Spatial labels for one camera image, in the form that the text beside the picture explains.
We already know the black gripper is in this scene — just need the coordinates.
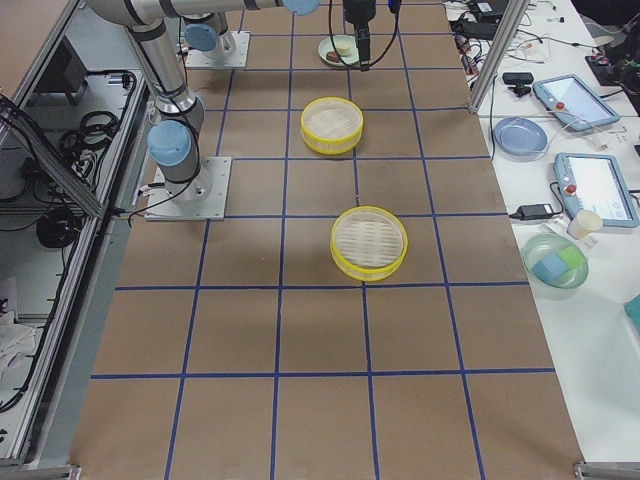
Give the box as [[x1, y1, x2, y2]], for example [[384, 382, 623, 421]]
[[343, 0, 376, 70]]

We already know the white steamed bun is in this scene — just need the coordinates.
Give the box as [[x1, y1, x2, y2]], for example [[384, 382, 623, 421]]
[[336, 43, 350, 56]]

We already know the brown bun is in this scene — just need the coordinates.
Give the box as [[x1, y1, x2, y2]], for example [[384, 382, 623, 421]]
[[325, 51, 340, 63]]

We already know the yellow bamboo steamer basket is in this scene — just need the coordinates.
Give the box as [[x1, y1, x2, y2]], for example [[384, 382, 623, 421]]
[[300, 97, 364, 155]]

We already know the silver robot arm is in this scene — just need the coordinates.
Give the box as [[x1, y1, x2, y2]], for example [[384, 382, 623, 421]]
[[180, 1, 376, 71], [89, 1, 319, 205]]

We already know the mint green plate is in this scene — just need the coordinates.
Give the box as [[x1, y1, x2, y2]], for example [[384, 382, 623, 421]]
[[317, 35, 359, 68]]

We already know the black webcam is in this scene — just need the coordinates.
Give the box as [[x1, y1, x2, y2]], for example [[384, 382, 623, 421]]
[[502, 72, 534, 98]]

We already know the blue plate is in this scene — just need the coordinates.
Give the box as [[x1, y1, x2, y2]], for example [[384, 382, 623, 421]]
[[493, 117, 548, 159]]

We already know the upper teach pendant tablet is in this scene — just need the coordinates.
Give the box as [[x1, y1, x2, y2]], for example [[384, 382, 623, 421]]
[[532, 74, 620, 131]]

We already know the teach pendant tablet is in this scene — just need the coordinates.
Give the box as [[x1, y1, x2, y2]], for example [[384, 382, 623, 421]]
[[532, 74, 620, 131], [553, 153, 639, 228]]

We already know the black power adapter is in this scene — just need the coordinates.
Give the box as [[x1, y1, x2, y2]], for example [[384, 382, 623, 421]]
[[509, 204, 562, 221]]

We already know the lower teach pendant tablet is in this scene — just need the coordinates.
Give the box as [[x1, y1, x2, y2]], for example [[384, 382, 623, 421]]
[[553, 153, 639, 228]]

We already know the white paper cup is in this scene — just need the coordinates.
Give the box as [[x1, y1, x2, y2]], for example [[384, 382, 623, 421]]
[[567, 209, 603, 240]]

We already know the blue sponge block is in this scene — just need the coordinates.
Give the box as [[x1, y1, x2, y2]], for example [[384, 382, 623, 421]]
[[531, 252, 568, 286]]

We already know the green glass bowl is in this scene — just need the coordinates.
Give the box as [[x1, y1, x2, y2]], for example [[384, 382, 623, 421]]
[[521, 233, 590, 291]]

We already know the green sponge block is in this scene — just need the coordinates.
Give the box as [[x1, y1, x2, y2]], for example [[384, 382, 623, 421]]
[[558, 244, 587, 271]]

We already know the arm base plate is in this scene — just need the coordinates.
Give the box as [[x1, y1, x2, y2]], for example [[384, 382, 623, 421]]
[[144, 157, 232, 221], [186, 29, 250, 70]]

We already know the aluminium frame post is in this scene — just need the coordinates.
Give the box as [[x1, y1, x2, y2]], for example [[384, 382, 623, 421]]
[[467, 0, 529, 114]]

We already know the aluminium frame rail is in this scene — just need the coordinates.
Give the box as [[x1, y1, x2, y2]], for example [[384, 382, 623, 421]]
[[1, 94, 106, 218]]

